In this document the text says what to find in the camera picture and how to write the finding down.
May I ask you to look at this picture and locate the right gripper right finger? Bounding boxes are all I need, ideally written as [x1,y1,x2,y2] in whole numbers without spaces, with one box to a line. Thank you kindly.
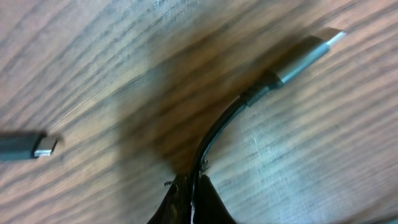
[193,175,236,224]

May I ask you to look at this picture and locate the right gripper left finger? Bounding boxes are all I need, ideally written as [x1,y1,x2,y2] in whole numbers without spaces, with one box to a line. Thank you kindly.
[147,174,192,224]

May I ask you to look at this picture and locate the short black cable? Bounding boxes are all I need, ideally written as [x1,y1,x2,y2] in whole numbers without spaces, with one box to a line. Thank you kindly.
[0,27,348,224]

